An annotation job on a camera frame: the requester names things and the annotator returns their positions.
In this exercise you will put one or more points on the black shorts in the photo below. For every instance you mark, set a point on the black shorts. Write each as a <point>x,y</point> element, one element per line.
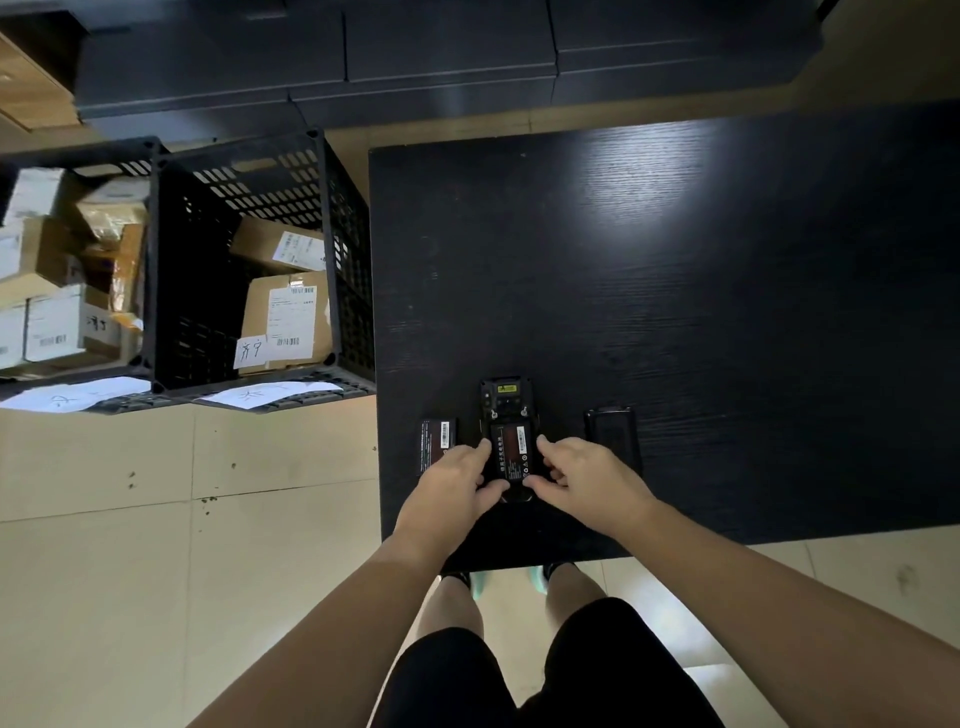
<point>600,675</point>

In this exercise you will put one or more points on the white handwritten paper sheet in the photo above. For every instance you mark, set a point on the white handwritten paper sheet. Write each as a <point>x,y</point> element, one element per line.
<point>262,393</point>
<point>75,394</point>

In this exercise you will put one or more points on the person's right hand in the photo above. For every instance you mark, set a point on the person's right hand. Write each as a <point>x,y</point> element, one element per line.
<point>600,487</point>

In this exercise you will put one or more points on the black handheld scanner device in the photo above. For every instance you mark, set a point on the black handheld scanner device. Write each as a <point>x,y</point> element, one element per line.
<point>508,401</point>

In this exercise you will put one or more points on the black battery cover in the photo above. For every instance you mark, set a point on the black battery cover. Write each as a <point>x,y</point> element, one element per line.
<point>611,435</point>

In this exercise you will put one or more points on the pile of mixed parcels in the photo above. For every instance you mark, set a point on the pile of mixed parcels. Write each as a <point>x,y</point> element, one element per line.
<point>60,300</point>

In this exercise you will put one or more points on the black left shoe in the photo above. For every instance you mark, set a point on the black left shoe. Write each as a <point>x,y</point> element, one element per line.
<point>457,579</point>

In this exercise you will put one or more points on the large brown cardboard parcel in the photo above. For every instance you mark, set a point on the large brown cardboard parcel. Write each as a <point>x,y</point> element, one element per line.
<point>259,315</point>

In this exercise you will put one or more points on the person's left leg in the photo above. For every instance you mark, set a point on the person's left leg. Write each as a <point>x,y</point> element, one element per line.
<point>450,607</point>

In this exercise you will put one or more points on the person's right forearm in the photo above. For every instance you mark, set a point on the person's right forearm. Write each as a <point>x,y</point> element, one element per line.
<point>787,622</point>

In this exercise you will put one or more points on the black right shoe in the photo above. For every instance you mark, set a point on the black right shoe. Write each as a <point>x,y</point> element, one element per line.
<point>553,571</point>

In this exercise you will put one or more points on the person's right thumb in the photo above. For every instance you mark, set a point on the person's right thumb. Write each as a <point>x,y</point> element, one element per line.
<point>541,490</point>

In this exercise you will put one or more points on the person's left thumb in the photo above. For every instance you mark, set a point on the person's left thumb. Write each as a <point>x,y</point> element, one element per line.
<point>492,493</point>

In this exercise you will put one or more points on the black battery with red label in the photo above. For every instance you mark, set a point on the black battery with red label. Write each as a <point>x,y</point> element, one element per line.
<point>511,450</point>
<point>436,444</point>

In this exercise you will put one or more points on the person's leg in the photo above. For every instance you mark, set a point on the person's leg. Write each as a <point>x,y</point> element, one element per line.
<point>574,589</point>
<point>450,607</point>

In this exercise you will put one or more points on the person's right leg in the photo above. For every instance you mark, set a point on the person's right leg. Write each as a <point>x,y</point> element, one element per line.
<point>574,589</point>

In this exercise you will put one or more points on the person's left hand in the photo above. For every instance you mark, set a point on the person's left hand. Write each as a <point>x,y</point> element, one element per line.
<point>439,499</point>

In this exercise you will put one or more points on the small brown cardboard parcel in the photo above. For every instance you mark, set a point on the small brown cardboard parcel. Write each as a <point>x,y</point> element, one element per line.
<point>262,240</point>

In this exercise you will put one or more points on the black shoe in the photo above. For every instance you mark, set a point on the black shoe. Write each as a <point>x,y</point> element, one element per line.
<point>553,571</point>
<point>457,579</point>

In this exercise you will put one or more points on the person's left forearm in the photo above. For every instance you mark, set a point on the person's left forearm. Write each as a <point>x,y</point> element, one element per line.
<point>330,637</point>

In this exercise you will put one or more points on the black cabinet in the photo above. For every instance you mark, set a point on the black cabinet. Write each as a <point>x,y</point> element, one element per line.
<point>210,60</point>
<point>450,52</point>
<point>675,45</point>

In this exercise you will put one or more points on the open brown cardboard box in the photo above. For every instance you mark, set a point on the open brown cardboard box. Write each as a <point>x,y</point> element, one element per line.
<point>30,90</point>

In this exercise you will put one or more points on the black plastic crate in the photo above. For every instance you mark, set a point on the black plastic crate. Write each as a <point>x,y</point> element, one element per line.
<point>112,161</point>
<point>195,285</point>

